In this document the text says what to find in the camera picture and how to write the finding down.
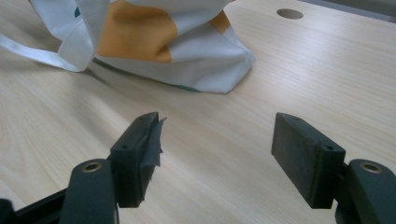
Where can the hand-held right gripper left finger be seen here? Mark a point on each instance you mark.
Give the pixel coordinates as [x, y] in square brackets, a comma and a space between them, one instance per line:
[132, 161]

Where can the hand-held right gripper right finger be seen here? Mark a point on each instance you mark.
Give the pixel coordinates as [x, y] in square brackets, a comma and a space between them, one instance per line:
[306, 158]

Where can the white and orange cloth bag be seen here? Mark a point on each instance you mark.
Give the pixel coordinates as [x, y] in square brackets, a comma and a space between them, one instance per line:
[162, 40]

